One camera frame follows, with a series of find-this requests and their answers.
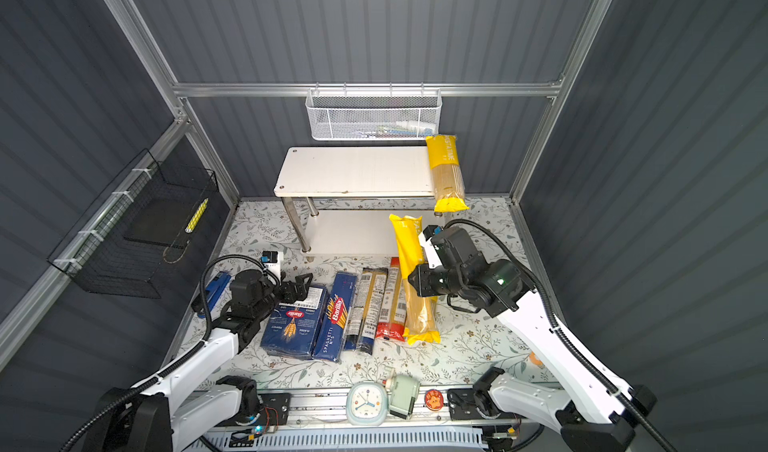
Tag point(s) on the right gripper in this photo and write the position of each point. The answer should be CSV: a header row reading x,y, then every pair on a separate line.
x,y
419,282

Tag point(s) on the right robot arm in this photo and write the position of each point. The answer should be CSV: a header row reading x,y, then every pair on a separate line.
x,y
592,408

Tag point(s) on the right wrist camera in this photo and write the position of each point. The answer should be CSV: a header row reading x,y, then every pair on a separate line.
x,y
426,241

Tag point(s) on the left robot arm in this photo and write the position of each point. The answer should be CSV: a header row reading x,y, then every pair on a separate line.
x,y
160,413

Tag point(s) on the orange tape roll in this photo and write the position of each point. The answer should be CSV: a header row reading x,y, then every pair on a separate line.
x,y
535,360

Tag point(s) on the red-ended spaghetti bag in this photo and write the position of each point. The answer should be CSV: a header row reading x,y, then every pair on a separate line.
x,y
393,313

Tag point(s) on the black wire basket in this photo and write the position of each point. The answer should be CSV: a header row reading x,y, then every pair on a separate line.
x,y
138,232

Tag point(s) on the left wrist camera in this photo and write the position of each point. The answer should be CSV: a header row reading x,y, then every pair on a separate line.
x,y
271,259

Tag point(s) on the blue handled tool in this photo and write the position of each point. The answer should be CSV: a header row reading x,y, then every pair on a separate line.
x,y
213,291

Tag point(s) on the narrow blue Barilla spaghetti box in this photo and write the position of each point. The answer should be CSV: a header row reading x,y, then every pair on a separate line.
x,y
331,337

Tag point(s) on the white two-tier shelf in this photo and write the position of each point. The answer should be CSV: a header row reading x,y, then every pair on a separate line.
x,y
379,172

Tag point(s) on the white tube in basket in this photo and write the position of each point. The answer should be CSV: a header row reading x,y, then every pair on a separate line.
x,y
420,128

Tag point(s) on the red round badge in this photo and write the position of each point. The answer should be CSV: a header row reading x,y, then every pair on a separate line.
x,y
434,400

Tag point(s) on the yellow green marker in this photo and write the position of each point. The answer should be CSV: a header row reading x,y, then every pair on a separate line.
x,y
196,216

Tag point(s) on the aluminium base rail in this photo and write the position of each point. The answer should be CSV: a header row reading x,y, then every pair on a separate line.
x,y
324,408

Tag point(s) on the mint alarm clock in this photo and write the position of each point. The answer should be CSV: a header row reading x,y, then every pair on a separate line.
x,y
367,404

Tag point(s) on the mint green timer device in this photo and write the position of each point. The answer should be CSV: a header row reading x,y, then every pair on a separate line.
x,y
403,391

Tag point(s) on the yellow spaghetti bag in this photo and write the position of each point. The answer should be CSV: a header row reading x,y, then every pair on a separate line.
x,y
448,183
420,322

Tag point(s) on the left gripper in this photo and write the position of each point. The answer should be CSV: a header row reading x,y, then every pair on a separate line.
x,y
300,289

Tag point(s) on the blue-ended clear spaghetti bag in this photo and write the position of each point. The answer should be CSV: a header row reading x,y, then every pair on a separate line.
x,y
363,319

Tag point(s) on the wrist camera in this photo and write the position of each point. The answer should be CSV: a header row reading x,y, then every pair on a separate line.
x,y
271,259
426,241

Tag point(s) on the white wire mesh basket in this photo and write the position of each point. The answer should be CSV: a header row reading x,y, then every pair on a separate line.
x,y
369,118

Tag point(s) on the wide blue Barilla pasta box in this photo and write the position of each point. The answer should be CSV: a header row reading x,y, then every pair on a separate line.
x,y
293,329

